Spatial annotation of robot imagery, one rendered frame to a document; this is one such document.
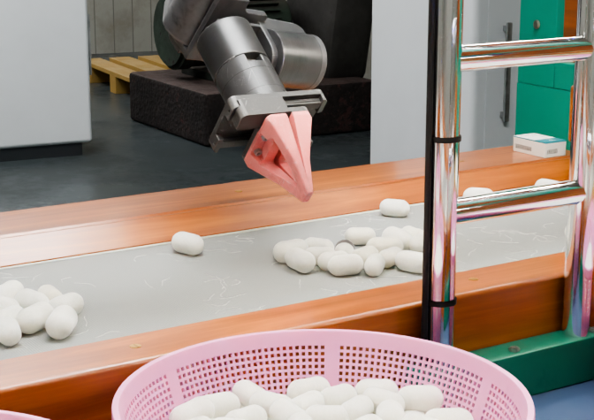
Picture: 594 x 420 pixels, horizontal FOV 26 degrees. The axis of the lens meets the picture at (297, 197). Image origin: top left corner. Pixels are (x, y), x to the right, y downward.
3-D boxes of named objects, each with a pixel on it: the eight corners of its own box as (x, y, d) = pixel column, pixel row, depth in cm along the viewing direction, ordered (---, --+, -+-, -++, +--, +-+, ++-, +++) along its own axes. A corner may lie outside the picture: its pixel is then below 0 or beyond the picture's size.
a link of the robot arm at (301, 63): (161, 28, 131) (197, -39, 127) (249, 39, 139) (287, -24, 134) (209, 108, 125) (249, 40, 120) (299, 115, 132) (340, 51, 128)
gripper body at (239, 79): (331, 103, 121) (299, 46, 124) (236, 110, 115) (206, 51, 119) (306, 148, 125) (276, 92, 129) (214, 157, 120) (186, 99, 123)
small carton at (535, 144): (512, 150, 165) (513, 135, 164) (533, 148, 167) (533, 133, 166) (544, 158, 160) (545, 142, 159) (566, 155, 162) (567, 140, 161)
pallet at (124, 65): (302, 99, 714) (302, 77, 712) (140, 110, 679) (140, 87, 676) (220, 70, 836) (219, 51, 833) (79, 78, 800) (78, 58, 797)
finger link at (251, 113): (344, 171, 115) (301, 94, 120) (275, 179, 111) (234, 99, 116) (316, 217, 120) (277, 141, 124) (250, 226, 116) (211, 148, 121)
